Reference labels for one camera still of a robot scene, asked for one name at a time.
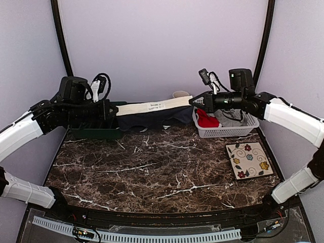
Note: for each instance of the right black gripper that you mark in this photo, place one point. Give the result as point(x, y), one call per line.
point(209, 106)

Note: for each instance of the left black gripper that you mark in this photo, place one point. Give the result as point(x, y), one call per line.
point(103, 115)

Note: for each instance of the navy underwear cream waistband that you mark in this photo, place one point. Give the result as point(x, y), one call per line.
point(158, 115)

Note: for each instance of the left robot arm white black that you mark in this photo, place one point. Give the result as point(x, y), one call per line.
point(76, 104)

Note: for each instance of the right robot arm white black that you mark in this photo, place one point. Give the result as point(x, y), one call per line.
point(273, 109)

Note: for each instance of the red underwear in basket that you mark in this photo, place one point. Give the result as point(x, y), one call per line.
point(206, 121)

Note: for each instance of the grey underwear in basket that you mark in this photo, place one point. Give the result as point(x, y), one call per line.
point(231, 118)

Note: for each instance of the green divided organizer tray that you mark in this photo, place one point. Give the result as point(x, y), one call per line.
point(104, 130)

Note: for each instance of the cream floral mug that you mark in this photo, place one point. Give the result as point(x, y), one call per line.
point(178, 94)

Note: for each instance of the white plastic basket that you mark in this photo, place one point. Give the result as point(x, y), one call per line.
point(220, 132)

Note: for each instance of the floral square coaster tile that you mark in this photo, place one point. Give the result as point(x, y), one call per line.
point(248, 160)

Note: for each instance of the small green circuit board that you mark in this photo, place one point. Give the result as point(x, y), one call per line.
point(81, 233)

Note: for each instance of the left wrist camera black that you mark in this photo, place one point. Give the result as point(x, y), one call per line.
point(98, 85)

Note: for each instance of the right black frame post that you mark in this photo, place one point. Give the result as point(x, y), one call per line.
point(264, 40)

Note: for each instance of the black frame post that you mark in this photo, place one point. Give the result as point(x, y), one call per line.
point(264, 40)
point(61, 37)

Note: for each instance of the left black frame post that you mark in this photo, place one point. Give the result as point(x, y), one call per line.
point(61, 37)

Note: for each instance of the white slotted cable duct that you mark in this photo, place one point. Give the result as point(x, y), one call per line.
point(138, 234)

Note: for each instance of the black front rail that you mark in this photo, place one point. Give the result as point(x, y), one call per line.
point(183, 209)

